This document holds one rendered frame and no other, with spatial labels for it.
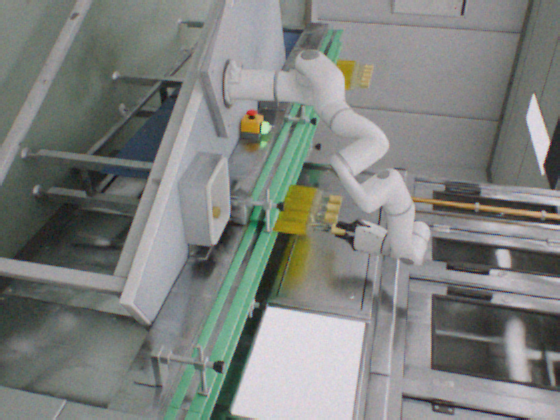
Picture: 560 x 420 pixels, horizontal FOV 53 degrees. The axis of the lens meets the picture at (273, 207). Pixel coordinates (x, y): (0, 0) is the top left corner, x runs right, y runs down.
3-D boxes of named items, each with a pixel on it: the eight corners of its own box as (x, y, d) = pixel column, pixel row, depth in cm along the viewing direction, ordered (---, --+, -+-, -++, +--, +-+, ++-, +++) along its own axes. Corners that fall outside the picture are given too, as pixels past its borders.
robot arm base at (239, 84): (219, 81, 171) (269, 83, 168) (226, 49, 176) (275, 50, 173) (229, 111, 184) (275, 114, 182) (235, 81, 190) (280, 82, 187)
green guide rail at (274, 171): (249, 202, 184) (272, 205, 183) (248, 200, 184) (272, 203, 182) (329, 30, 323) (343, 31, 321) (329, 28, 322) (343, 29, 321)
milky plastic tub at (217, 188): (186, 244, 169) (214, 248, 168) (179, 181, 156) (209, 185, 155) (205, 211, 183) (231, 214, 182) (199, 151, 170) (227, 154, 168)
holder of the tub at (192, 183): (187, 257, 173) (211, 260, 171) (177, 181, 157) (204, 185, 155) (205, 223, 186) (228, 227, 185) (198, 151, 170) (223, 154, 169)
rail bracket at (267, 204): (246, 231, 186) (283, 236, 184) (244, 188, 176) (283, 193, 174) (248, 225, 188) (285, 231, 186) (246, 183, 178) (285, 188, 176)
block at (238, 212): (225, 224, 186) (245, 227, 185) (223, 200, 181) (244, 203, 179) (228, 217, 189) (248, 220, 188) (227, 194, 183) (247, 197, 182)
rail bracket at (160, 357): (134, 387, 136) (223, 405, 132) (123, 340, 127) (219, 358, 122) (142, 371, 140) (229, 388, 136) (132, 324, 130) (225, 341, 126)
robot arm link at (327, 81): (327, 137, 167) (327, 92, 155) (291, 95, 182) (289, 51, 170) (355, 126, 169) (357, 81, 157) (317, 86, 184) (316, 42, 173)
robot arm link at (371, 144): (318, 124, 162) (344, 153, 153) (358, 97, 162) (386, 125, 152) (332, 152, 172) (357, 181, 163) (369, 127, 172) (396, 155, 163)
